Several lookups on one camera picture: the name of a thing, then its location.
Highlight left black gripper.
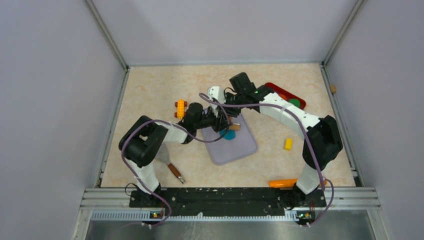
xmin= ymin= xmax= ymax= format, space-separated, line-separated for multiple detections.
xmin=194 ymin=108 xmax=232 ymax=132

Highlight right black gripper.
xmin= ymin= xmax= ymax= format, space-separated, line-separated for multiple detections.
xmin=216 ymin=92 xmax=245 ymax=119

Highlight wooden rolling pin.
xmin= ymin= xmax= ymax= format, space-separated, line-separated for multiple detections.
xmin=228 ymin=123 xmax=241 ymax=131

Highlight blue dough piece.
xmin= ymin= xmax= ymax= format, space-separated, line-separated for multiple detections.
xmin=219 ymin=129 xmax=236 ymax=141

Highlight lavender plastic tray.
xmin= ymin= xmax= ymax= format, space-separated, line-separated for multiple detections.
xmin=205 ymin=114 xmax=258 ymax=166

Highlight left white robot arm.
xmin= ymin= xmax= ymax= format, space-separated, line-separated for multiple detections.
xmin=118 ymin=102 xmax=231 ymax=207

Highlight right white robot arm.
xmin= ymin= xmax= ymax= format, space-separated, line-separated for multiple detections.
xmin=225 ymin=72 xmax=343 ymax=206

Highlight green dough disc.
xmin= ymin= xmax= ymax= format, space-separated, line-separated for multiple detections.
xmin=288 ymin=98 xmax=301 ymax=108

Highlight orange toy car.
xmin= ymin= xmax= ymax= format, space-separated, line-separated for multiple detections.
xmin=174 ymin=99 xmax=188 ymax=120

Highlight red plate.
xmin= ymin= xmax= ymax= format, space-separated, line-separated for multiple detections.
xmin=265 ymin=82 xmax=307 ymax=110

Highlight yellow block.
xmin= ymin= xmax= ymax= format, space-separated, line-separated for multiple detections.
xmin=284 ymin=138 xmax=293 ymax=151

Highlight small wooden block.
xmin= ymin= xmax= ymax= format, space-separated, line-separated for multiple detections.
xmin=329 ymin=84 xmax=337 ymax=94

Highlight orange carrot toy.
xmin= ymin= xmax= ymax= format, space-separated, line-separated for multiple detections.
xmin=268 ymin=178 xmax=328 ymax=189

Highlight metal scraper wooden handle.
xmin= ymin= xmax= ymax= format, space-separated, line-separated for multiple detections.
xmin=155 ymin=144 xmax=186 ymax=185

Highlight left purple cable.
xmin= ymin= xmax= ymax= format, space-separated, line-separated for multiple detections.
xmin=120 ymin=109 xmax=231 ymax=228

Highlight purple cable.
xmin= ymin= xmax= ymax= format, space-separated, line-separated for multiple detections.
xmin=198 ymin=92 xmax=335 ymax=226
xmin=120 ymin=109 xmax=231 ymax=228

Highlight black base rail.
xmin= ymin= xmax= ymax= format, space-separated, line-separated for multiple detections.
xmin=129 ymin=187 xmax=327 ymax=217

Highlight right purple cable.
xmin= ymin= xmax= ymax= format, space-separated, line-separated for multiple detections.
xmin=198 ymin=92 xmax=335 ymax=226

